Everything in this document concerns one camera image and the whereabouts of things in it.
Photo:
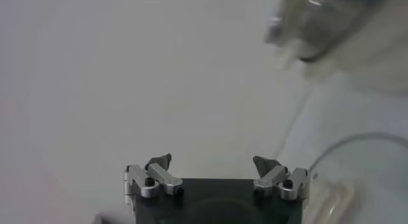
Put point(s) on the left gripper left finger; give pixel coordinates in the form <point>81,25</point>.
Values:
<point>159,179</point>

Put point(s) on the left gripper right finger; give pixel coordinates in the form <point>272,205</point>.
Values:
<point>274,177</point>

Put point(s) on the stainless steel steamer basket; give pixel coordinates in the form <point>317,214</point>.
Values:
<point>318,21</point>

